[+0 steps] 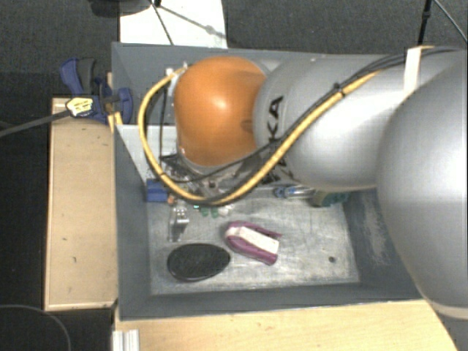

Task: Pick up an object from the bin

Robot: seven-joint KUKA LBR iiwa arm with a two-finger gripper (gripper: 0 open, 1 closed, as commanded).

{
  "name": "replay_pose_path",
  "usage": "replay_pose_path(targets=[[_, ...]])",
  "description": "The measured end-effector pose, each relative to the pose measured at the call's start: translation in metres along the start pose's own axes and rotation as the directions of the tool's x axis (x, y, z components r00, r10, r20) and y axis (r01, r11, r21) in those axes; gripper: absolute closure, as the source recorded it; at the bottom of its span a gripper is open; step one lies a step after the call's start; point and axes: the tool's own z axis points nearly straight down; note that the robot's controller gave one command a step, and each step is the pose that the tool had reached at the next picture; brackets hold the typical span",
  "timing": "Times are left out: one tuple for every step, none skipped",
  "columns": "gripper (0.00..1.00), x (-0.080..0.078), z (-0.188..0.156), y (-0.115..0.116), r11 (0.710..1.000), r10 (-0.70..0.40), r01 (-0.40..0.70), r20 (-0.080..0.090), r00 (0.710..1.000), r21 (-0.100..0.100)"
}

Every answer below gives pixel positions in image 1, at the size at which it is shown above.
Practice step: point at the pale wood board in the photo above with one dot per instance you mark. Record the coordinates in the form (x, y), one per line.
(80, 210)

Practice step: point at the blue box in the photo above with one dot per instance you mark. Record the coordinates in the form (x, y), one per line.
(154, 192)

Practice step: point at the clear plastic bottle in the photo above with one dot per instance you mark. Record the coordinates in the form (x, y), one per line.
(294, 191)

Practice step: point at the purple and white cloth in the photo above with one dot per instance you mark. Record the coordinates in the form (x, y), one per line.
(252, 241)

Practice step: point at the grey metal bin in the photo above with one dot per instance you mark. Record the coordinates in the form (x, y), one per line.
(314, 240)

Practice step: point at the teal and tan sponge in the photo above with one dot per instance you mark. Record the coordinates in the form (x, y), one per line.
(331, 198)

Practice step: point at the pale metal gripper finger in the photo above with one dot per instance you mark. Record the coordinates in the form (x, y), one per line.
(173, 229)
(183, 216)

